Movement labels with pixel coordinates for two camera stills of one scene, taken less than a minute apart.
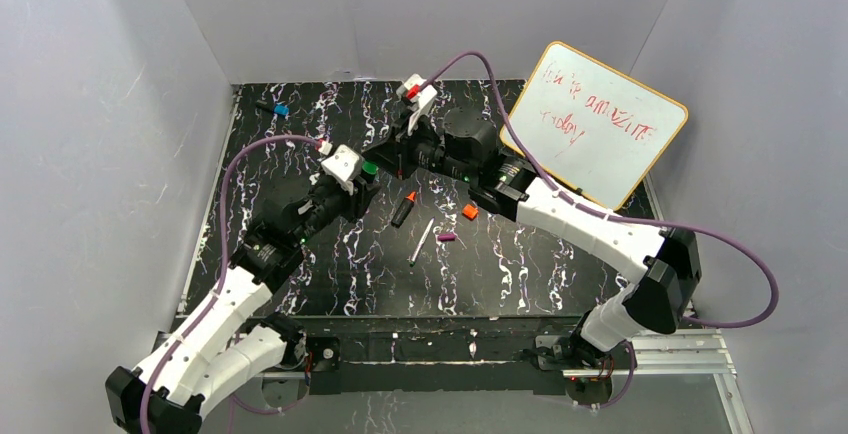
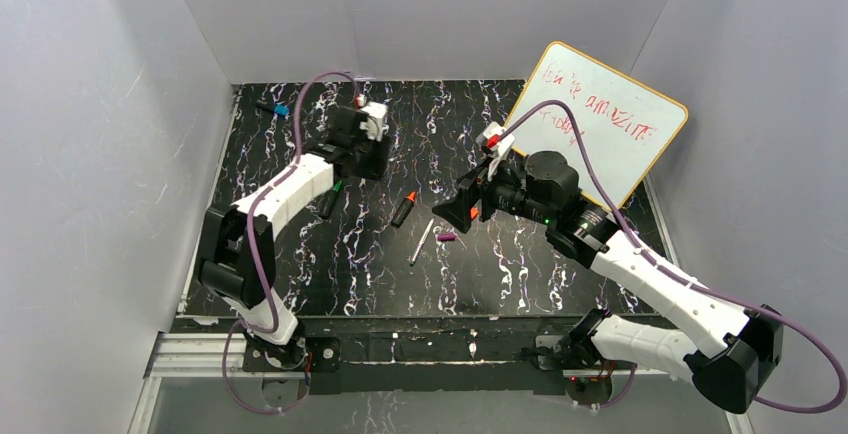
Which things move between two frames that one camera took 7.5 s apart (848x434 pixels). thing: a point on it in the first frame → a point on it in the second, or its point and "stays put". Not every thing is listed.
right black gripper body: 403,150 → 481,191
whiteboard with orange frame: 598,131 stays put
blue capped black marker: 282,109 stays put
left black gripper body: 361,191 → 361,155
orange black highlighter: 404,210 stays put
